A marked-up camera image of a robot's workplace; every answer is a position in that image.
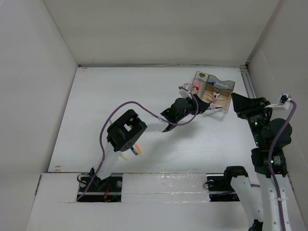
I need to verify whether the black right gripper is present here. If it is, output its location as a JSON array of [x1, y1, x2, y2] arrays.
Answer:
[[231, 91, 272, 146]]

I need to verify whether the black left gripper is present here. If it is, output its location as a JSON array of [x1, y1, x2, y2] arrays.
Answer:
[[176, 94, 209, 122]]

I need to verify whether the pink capped pencil tube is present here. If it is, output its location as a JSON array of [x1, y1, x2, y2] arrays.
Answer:
[[190, 82, 200, 94]]

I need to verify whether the orange yellow highlighter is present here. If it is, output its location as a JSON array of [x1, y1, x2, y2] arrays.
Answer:
[[134, 144, 142, 156]]

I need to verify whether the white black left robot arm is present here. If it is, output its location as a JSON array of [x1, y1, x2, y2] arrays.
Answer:
[[89, 94, 210, 191]]

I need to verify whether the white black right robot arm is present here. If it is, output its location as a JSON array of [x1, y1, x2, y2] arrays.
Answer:
[[222, 93, 297, 231]]

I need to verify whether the clear acrylic desk organizer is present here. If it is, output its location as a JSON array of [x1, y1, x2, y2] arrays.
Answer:
[[192, 71, 235, 120]]

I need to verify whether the dark blue pen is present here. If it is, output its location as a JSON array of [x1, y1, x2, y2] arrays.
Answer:
[[131, 148, 139, 155]]

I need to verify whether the aluminium rail right edge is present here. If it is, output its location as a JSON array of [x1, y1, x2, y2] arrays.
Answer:
[[240, 65, 256, 98]]

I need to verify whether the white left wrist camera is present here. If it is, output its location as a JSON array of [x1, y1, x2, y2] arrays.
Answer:
[[179, 83, 192, 99]]

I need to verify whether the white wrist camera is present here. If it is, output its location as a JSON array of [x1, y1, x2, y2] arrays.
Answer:
[[265, 93, 291, 110], [179, 83, 192, 99]]

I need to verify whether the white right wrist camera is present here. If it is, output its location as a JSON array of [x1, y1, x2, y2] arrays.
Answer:
[[265, 93, 291, 110]]

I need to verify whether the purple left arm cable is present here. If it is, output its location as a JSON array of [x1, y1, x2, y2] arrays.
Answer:
[[76, 92, 200, 200]]

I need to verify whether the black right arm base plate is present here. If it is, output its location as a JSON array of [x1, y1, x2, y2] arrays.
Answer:
[[204, 175, 240, 202]]

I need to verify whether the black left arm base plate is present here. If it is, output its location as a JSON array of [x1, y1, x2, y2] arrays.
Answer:
[[77, 174, 123, 203]]

